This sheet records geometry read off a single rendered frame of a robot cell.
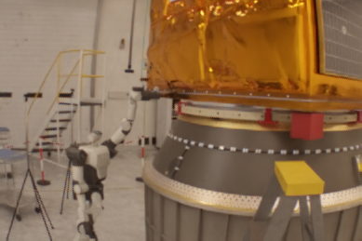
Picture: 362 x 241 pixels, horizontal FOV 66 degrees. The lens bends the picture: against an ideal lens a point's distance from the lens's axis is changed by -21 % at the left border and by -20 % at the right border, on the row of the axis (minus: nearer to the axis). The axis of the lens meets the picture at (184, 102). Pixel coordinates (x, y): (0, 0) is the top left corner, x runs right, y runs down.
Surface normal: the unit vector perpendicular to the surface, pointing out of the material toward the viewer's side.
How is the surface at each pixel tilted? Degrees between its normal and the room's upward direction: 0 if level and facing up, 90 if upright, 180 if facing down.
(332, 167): 62
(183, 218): 90
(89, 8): 90
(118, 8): 90
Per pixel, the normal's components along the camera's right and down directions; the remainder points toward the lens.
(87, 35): 0.52, 0.05
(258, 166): -0.32, -0.44
